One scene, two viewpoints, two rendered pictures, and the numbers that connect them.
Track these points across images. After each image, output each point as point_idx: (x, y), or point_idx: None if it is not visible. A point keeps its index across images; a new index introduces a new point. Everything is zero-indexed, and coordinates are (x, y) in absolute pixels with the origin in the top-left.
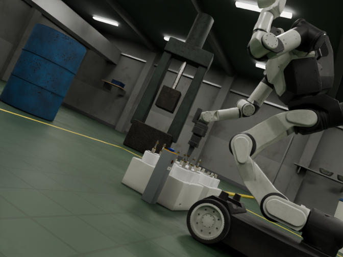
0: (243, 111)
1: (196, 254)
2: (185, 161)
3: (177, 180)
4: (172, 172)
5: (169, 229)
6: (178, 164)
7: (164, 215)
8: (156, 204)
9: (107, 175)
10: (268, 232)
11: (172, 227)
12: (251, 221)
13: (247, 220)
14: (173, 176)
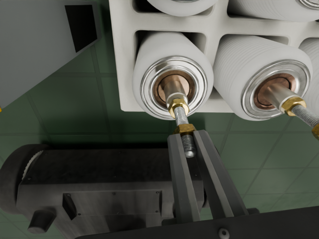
0: None
1: None
2: (169, 107)
3: (118, 87)
4: (157, 38)
5: (1, 125)
6: (305, 8)
7: (57, 89)
8: (105, 41)
9: None
10: (72, 235)
11: (24, 122)
12: (105, 221)
13: (84, 220)
14: (128, 60)
